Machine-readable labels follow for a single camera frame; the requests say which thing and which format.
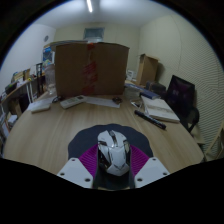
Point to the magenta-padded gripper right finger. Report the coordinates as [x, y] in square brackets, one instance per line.
[151, 170]

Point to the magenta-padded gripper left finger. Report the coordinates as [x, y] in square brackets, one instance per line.
[75, 170]

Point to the white and black computer mouse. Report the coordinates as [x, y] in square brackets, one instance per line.
[114, 155]

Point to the dark grey mouse pad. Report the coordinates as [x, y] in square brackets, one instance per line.
[86, 138]

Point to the black marker pen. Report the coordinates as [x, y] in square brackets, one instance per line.
[150, 119]

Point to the white book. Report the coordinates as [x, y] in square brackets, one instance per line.
[160, 109]

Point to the white remote control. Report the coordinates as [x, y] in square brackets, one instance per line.
[72, 101]

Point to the light wooden chair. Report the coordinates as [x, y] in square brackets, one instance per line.
[216, 143]

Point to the flat white device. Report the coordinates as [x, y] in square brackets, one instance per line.
[40, 106]

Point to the white paper sheet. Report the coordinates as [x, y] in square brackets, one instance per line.
[103, 102]

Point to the blue book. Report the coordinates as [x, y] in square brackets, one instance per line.
[146, 93]

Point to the black office chair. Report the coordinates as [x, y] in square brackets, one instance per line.
[181, 96]

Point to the black bag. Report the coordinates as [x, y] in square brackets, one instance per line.
[156, 88]

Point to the cluttered shelf unit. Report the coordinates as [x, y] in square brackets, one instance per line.
[16, 96]

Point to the large brown cardboard box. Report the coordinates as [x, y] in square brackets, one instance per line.
[73, 70]

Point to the small open cardboard box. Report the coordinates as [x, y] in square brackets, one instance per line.
[147, 70]

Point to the ceiling tube light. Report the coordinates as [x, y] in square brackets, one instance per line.
[89, 6]

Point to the wall window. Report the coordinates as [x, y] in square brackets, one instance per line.
[94, 34]

